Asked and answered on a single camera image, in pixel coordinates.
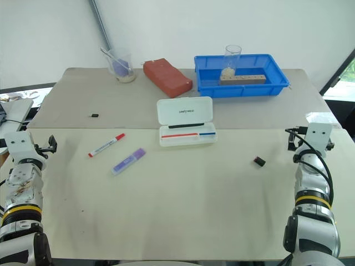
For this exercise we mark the dark window frame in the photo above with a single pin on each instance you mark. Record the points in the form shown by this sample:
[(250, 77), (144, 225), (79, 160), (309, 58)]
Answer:
[(337, 69)]

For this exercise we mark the black pen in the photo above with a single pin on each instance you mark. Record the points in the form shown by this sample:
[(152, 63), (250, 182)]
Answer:
[(185, 125)]

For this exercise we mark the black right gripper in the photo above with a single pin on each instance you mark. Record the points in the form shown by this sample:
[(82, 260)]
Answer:
[(300, 142)]

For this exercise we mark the glass beaker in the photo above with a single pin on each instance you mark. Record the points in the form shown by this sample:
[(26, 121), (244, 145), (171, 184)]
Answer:
[(122, 67)]

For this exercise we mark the wooden block with holes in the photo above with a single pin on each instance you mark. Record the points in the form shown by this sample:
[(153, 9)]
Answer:
[(244, 79)]

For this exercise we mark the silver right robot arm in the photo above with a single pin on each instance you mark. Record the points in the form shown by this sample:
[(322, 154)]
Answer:
[(310, 221)]

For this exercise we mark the grey laptop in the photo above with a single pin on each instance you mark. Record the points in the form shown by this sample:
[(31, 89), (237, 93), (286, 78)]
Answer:
[(15, 110)]

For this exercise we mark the blue plastic bin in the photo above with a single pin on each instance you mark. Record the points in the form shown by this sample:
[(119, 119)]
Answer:
[(205, 63)]

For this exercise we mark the red brick block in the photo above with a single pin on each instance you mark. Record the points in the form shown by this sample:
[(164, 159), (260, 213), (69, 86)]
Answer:
[(166, 76)]

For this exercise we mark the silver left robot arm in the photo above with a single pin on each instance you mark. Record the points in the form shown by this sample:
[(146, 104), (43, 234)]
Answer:
[(23, 194)]

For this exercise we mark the white open pencil case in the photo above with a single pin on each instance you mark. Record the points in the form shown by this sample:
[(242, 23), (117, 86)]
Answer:
[(185, 122)]

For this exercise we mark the red pen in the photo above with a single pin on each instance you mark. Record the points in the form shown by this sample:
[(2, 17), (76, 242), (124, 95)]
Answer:
[(179, 135)]

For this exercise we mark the clear glass cylinder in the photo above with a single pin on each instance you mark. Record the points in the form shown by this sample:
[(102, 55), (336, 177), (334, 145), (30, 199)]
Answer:
[(231, 62)]

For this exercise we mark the red capped white marker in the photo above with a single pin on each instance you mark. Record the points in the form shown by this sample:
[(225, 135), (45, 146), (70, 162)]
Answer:
[(106, 145)]

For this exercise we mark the small black clip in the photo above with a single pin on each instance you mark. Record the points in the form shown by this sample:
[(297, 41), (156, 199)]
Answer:
[(94, 115)]

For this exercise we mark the metal stirring rod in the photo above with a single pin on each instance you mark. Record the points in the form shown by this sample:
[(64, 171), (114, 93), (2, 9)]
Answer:
[(115, 58)]

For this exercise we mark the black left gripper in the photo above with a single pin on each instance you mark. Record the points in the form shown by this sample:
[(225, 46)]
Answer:
[(41, 151)]

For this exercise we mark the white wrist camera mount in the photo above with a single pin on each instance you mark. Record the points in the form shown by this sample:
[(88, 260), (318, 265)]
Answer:
[(319, 137), (17, 144)]

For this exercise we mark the metal flexible conduit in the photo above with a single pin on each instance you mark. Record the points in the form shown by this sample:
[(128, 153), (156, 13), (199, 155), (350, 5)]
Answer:
[(101, 22)]

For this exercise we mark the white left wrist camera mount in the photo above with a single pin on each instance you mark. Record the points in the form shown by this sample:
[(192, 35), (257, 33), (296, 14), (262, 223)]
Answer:
[(17, 144)]

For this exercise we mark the purple highlighter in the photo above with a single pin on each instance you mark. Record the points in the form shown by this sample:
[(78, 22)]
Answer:
[(129, 161)]

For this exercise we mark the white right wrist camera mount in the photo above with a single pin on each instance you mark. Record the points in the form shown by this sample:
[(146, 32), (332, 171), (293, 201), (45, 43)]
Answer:
[(319, 137)]

